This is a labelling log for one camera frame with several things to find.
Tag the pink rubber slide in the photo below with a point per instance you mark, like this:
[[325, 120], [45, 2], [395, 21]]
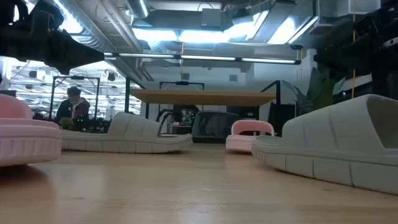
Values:
[[239, 143], [28, 140]]

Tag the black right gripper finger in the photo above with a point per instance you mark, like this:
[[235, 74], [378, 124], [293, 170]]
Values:
[[342, 57]]

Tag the black background monitor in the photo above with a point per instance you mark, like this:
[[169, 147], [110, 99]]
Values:
[[7, 93]]

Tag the grey mesh office chair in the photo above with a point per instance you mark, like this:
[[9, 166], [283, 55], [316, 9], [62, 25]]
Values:
[[214, 126]]

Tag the wooden shelf with black frame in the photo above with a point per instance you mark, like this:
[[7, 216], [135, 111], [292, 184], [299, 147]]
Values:
[[202, 98]]

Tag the small green plant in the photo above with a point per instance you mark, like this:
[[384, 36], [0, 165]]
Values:
[[66, 123]]

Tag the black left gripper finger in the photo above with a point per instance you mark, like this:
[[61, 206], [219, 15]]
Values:
[[77, 54]]

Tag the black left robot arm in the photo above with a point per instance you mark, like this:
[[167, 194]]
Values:
[[6, 12]]

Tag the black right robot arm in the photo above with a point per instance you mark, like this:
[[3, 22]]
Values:
[[392, 28]]

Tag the person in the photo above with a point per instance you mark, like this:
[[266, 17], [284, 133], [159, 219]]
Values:
[[73, 109]]

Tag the black cabinet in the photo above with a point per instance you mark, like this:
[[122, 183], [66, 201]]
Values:
[[281, 119]]

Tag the white signboard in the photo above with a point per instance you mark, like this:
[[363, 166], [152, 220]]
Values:
[[363, 80]]

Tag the grey rubber slide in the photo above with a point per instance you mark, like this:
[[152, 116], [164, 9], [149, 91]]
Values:
[[130, 130], [326, 140]]

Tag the long LED light bar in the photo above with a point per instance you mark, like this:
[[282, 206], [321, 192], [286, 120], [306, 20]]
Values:
[[205, 58]]

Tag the green plant in white pot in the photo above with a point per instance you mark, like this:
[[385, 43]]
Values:
[[320, 90]]

